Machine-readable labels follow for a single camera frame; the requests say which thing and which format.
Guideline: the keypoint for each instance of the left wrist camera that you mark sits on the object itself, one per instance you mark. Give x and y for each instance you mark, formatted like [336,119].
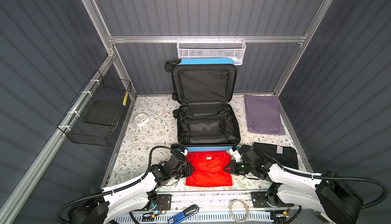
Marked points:
[183,150]

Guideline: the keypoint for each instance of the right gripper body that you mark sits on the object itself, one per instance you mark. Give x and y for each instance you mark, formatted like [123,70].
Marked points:
[240,167]

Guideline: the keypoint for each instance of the black wire wall basket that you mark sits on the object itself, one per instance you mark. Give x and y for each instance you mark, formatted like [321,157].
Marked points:
[104,88]

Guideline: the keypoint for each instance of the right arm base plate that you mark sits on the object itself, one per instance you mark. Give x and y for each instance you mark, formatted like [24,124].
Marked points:
[263,199]

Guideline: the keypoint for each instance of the yellow marker pen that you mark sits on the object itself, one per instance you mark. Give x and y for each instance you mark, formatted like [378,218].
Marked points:
[125,99]

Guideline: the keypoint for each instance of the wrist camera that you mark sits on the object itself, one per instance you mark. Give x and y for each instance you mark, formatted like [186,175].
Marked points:
[234,152]
[183,150]

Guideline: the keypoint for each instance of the blue hard-shell suitcase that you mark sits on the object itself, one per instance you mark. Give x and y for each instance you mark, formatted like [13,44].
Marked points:
[204,88]

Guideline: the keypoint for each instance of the blue black handled tool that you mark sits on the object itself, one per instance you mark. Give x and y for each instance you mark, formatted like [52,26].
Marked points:
[185,214]

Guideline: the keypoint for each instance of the black pad in basket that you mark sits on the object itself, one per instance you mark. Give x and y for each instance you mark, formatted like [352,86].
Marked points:
[103,113]

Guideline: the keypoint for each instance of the black t-shirt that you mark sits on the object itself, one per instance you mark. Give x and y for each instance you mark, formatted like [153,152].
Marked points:
[287,156]

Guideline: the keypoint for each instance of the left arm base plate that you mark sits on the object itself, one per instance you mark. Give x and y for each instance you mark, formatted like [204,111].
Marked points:
[159,202]

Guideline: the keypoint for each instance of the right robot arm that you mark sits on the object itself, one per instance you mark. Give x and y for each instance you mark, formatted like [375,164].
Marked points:
[326,193]

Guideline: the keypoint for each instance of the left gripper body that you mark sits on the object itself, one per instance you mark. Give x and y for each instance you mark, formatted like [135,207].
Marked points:
[181,173]

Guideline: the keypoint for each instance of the white wire mesh basket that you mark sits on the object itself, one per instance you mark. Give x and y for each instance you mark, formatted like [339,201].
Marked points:
[205,48]

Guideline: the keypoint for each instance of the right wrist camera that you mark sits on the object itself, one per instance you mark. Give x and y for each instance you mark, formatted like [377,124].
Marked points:
[234,152]

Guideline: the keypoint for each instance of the red t-shirt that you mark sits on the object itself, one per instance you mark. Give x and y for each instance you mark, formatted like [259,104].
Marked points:
[209,169]

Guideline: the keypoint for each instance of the purple jeans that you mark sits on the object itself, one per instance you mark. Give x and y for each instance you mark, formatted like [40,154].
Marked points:
[263,115]

